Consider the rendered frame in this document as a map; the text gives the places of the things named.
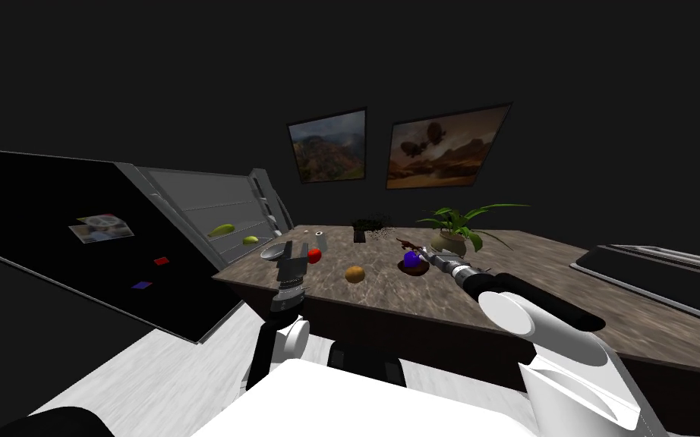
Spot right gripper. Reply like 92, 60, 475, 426
395, 237, 462, 277

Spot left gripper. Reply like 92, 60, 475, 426
275, 240, 311, 288

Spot grey metal bowl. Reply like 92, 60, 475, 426
260, 242, 291, 263

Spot brown wooden bowl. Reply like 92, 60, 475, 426
396, 258, 431, 278

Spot green plant in beige pot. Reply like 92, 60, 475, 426
415, 203, 531, 259

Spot dark plant in black pot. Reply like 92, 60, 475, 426
351, 214, 395, 244

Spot grey open refrigerator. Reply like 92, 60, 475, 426
114, 161, 295, 272

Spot brown desert airship picture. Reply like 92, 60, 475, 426
385, 102, 514, 191

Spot mountain landscape picture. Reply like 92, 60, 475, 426
286, 107, 369, 185

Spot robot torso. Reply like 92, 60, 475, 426
191, 339, 541, 437

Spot black refrigerator door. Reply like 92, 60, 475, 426
0, 145, 243, 345

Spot black cooktop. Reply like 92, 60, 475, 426
569, 243, 700, 332

